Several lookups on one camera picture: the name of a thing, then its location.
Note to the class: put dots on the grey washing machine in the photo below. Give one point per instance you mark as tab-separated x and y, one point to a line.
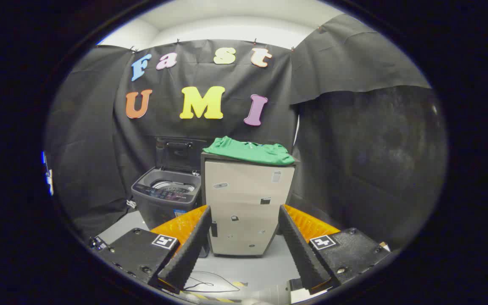
163	207

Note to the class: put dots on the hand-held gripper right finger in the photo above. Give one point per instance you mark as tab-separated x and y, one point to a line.
301	254

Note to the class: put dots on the green polo shirt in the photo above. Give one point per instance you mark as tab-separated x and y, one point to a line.
248	151

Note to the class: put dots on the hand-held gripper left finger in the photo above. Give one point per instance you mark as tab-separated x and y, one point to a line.
187	254

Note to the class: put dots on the dark washing machine lid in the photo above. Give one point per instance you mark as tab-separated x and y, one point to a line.
180	153

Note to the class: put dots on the beige cabinet with grey top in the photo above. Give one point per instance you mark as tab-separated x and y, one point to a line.
244	199

